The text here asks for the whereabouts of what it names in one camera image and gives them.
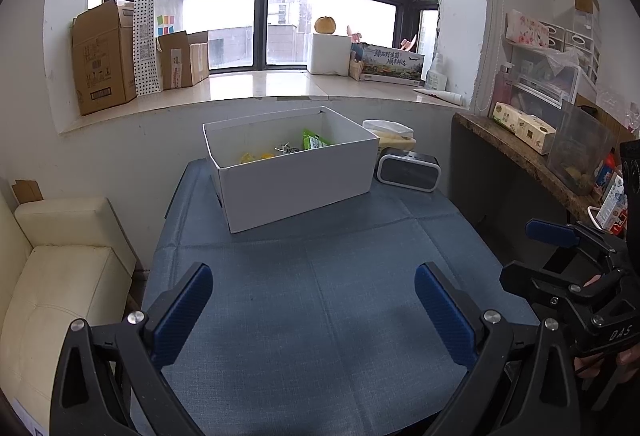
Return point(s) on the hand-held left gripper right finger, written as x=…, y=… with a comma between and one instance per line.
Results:
x=445, y=316

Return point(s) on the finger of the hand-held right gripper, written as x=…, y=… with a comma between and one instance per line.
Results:
x=540, y=286
x=550, y=231

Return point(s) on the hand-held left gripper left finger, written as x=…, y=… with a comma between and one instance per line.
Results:
x=182, y=316

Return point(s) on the white cardboard storage box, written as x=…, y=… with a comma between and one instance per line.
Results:
x=295, y=186

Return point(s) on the yellow jelly cup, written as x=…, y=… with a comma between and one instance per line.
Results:
x=255, y=157

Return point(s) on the silver snack packet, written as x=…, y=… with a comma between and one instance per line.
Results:
x=286, y=148

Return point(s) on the large green pea packet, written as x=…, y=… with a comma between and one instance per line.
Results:
x=315, y=140

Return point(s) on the person's right hand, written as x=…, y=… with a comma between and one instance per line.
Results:
x=585, y=366

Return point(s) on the white milk carton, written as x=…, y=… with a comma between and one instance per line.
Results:
x=614, y=208

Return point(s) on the clear plastic container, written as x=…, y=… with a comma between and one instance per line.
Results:
x=580, y=145

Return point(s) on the stone counter shelf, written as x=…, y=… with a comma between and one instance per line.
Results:
x=505, y=145

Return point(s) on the green white tissue pack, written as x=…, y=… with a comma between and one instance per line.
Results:
x=522, y=125

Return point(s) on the blue fabric table cover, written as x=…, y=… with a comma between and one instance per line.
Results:
x=325, y=306

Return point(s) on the cream leather sofa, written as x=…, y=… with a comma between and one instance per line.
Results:
x=55, y=286

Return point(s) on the pink pump bottle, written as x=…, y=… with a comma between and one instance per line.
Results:
x=504, y=88

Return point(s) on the clear drawer organizer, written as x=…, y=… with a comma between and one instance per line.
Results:
x=535, y=80

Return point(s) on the grey white speaker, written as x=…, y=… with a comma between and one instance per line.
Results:
x=407, y=169

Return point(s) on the white tube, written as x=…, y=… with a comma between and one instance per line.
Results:
x=440, y=96

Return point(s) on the white mini drawer unit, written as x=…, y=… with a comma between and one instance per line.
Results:
x=580, y=43

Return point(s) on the white plastic bottle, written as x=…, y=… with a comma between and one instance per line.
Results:
x=436, y=75

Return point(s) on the brown cardboard scrap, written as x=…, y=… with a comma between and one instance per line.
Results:
x=26, y=192

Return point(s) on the floral tissue pack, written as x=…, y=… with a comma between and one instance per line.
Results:
x=527, y=29

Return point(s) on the landscape printed box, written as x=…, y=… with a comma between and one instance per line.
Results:
x=395, y=63

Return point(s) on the marble windowsill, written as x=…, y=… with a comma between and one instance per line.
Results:
x=260, y=84

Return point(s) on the small open cardboard box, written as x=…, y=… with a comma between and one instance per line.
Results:
x=177, y=63

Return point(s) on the small wooden holder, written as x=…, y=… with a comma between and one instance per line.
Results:
x=356, y=65

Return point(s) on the polka dot paper bag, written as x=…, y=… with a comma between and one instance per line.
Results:
x=146, y=50

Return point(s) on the large brown cardboard box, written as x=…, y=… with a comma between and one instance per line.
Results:
x=100, y=60

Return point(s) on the white foam box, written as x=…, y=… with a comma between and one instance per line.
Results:
x=327, y=55

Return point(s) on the white paper bag colour squares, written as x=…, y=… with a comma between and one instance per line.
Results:
x=170, y=13

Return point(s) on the round yellow fruit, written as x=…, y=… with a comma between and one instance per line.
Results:
x=325, y=25

